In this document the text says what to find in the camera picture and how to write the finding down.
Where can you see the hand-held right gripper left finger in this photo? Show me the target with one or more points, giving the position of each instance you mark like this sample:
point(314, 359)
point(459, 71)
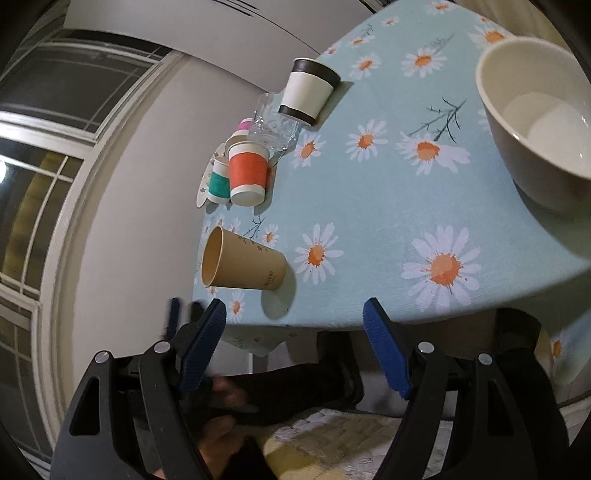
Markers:
point(203, 347)

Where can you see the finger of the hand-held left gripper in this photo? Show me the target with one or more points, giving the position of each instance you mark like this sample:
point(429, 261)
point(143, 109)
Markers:
point(174, 316)

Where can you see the cream bowl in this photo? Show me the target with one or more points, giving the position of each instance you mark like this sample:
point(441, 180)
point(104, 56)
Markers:
point(531, 138)

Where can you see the pink paper cup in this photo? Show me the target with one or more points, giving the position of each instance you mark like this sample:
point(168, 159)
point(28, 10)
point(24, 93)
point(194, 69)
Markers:
point(244, 124)

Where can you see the green paper cup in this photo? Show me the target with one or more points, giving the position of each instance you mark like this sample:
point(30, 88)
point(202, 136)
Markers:
point(219, 185)

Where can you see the blue daisy print tablecloth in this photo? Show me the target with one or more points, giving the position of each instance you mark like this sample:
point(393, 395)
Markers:
point(369, 207)

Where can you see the dark cloth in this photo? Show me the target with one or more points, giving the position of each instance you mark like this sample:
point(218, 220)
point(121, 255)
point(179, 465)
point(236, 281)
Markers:
point(517, 332)
point(318, 376)

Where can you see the clear plastic cup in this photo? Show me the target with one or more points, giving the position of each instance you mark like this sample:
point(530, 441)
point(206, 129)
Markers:
point(273, 123)

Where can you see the quilted seat cushion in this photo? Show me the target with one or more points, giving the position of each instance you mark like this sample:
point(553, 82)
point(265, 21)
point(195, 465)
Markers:
point(323, 438)

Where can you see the orange paper cup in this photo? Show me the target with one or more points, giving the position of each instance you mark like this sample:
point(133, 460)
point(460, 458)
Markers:
point(248, 177)

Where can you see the brown paper cup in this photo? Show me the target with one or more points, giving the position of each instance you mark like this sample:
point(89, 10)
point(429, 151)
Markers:
point(244, 265)

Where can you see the person's left hand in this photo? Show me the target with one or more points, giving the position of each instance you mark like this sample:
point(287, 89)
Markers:
point(219, 427)

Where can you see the white framed window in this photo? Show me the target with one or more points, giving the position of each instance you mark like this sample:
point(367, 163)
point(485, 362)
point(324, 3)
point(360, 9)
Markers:
point(46, 207)

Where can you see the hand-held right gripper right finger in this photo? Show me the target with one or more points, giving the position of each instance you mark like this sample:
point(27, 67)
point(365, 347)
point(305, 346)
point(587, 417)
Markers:
point(385, 350)

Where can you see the white cup with black bands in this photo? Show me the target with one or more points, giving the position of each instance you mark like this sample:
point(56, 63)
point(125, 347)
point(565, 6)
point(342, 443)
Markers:
point(307, 92)

